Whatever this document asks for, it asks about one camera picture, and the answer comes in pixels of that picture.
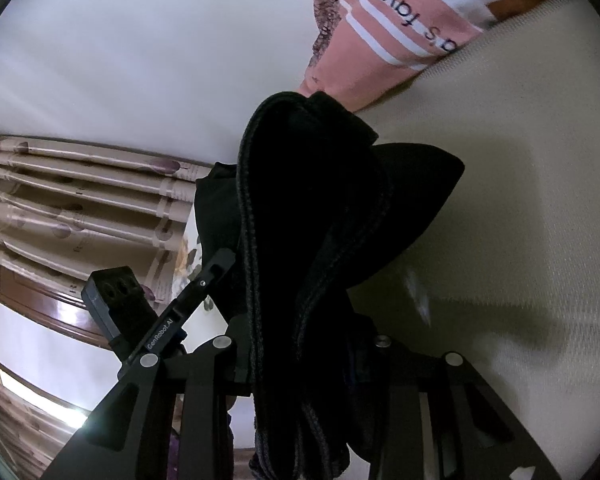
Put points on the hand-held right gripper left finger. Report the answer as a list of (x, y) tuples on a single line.
[(230, 355)]

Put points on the wooden door frame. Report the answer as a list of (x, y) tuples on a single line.
[(30, 305)]

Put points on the floral pillow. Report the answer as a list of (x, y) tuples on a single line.
[(187, 260)]

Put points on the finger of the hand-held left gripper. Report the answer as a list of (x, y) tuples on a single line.
[(205, 280)]

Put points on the striped floral curtain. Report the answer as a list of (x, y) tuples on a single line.
[(80, 200)]

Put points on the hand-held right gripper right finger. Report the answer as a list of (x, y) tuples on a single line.
[(380, 360)]

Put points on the pink striped blanket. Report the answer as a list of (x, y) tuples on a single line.
[(370, 60)]

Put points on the black pants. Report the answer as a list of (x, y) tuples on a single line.
[(305, 210)]

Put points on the purple cloth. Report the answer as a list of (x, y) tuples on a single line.
[(174, 455)]

